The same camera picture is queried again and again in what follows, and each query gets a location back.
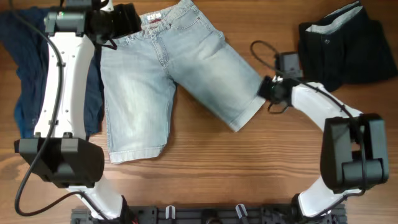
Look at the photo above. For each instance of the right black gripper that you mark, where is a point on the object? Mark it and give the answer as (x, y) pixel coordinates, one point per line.
(266, 90)

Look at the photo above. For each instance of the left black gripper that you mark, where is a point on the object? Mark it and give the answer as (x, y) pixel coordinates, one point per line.
(123, 20)

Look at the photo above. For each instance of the light blue denim shorts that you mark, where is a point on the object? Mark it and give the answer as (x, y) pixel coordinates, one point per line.
(177, 46)

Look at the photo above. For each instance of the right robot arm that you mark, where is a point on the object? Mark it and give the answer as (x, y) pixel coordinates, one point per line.
(354, 154)

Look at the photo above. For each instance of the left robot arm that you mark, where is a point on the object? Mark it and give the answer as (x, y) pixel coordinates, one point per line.
(59, 151)

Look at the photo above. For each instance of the folded black shorts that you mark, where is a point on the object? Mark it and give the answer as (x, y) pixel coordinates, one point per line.
(345, 47)

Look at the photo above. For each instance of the dark blue shirt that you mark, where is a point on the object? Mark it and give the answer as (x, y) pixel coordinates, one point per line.
(31, 54)

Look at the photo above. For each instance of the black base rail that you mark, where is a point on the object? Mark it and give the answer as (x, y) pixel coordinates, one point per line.
(277, 213)

